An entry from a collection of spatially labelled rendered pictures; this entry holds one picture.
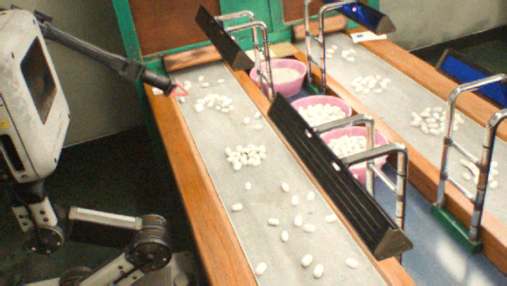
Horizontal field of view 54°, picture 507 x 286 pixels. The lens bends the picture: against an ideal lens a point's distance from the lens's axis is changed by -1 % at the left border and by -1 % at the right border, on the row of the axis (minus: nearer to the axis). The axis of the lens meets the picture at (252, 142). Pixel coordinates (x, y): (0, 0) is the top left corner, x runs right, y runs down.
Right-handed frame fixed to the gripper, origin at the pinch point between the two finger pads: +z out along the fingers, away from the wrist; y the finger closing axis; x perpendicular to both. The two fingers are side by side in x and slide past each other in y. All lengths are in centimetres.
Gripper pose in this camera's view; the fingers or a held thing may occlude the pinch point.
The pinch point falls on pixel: (186, 93)
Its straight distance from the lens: 206.8
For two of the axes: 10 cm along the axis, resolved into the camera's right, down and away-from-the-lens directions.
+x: -5.1, 8.1, 2.8
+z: 8.1, 3.4, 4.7
